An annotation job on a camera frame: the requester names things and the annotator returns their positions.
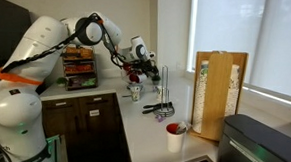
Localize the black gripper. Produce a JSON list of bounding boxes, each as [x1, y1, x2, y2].
[[134, 57, 163, 82]]

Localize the patterned paper cup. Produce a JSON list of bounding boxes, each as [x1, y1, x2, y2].
[[153, 85, 168, 102]]

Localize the red and white object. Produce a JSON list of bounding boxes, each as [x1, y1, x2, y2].
[[128, 72, 149, 85]]

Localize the small purple object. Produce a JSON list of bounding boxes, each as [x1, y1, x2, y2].
[[154, 115, 167, 123]]

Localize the wooden cup dispenser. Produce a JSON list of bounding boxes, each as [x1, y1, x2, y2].
[[189, 49, 249, 143]]

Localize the clear plastic bag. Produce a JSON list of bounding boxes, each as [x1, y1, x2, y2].
[[127, 82, 145, 94]]

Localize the black tongs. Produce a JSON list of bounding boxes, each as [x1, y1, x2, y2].
[[142, 100, 173, 116]]

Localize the stack of paper cups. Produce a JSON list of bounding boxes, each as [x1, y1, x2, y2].
[[192, 59, 211, 134], [224, 63, 242, 119]]

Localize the white mug red inside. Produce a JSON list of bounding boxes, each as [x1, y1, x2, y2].
[[164, 121, 187, 154]]

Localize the white cabinet label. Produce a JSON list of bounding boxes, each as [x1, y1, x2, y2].
[[89, 108, 101, 118]]

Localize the snack display rack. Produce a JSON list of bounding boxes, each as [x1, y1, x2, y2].
[[59, 45, 100, 92]]

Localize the white window blind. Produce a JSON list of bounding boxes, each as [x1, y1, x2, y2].
[[186, 0, 291, 102]]

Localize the small green plant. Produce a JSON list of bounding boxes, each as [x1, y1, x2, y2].
[[55, 76, 69, 88]]

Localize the dark wooden cabinet with label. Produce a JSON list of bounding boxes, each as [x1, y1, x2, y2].
[[37, 89, 138, 162]]

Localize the silver bin black lid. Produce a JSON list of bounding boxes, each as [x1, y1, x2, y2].
[[216, 113, 291, 162]]

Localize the large black panel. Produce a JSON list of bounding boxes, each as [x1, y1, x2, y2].
[[0, 0, 34, 86]]

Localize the silver wire towel holder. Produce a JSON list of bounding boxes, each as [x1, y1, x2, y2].
[[152, 64, 178, 119]]

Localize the black braided cable bundle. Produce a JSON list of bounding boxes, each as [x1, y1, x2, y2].
[[0, 8, 132, 81]]

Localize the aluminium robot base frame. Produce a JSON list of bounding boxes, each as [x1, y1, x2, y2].
[[44, 134, 71, 162]]

